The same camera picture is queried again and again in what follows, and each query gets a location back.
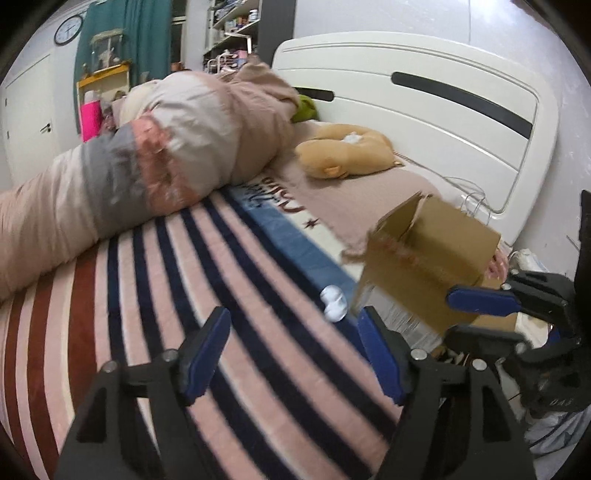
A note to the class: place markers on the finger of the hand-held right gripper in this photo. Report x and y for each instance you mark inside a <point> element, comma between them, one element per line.
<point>480,339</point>
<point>480,300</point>

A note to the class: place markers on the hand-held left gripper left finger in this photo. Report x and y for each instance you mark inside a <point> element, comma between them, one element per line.
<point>207,355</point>

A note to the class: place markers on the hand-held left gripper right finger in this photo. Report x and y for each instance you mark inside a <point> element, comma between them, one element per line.
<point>383,357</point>

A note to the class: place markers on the brown cardboard box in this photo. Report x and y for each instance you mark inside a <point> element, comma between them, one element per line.
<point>434,258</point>

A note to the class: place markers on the small white object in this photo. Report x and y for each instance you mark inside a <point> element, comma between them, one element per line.
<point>333,302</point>

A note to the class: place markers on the striped blanket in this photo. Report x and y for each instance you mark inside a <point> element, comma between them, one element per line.
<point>231,300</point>

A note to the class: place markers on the white bed headboard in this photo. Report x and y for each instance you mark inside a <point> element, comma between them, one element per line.
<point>438,115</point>

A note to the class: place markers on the tan plush toy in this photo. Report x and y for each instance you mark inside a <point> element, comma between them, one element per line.
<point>346,154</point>

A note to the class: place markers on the rolled pink grey quilt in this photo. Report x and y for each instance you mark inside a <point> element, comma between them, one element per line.
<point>138,157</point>

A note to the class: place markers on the green plush toy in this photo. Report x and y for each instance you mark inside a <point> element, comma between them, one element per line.
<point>305,108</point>

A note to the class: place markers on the pink bag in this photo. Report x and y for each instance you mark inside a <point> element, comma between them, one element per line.
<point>90,121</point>

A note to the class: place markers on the yellow rack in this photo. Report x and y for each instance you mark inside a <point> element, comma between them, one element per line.
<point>104,85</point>

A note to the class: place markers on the white door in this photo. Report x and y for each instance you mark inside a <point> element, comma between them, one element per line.
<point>25,106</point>

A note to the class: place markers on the window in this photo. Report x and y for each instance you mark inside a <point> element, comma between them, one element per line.
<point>178,44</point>

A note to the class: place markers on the glass display case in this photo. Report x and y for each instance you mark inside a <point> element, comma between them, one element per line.
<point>106,53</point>

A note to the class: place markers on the teal curtain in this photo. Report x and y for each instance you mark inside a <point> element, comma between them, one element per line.
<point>129,41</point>

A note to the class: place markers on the dark bookshelf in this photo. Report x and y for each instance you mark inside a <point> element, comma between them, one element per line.
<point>249,32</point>

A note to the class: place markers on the round wall clock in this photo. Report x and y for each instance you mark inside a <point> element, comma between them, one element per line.
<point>68,29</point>

